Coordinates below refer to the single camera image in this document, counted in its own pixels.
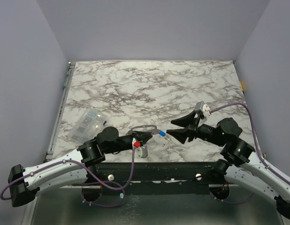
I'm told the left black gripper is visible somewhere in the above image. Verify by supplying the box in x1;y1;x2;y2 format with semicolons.
104;130;153;155

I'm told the blue tagged key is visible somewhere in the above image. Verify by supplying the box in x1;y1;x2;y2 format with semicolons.
158;130;171;142

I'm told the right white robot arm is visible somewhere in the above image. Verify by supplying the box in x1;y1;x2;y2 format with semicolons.
167;111;290;220

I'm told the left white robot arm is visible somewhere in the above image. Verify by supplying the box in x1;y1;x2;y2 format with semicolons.
7;127;152;207

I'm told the clear plastic parts box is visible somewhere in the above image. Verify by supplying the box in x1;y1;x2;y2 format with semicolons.
68;108;107;143

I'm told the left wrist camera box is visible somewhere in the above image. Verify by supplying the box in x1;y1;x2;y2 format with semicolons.
135;145;148;158

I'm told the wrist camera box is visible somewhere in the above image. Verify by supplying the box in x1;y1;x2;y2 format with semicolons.
194;101;211;120
135;145;148;158

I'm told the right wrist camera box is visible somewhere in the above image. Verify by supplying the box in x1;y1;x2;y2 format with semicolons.
194;101;211;120

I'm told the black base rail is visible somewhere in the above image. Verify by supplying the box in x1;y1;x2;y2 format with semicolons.
89;160;226;195

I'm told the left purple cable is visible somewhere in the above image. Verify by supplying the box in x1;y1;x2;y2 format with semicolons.
0;145;138;208

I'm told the purple cable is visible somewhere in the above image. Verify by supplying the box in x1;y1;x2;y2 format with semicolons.
0;145;138;208
209;102;290;204

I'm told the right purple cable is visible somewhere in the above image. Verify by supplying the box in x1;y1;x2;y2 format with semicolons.
209;102;290;204

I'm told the left side metal rail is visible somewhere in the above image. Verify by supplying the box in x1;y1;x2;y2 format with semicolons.
63;62;76;89

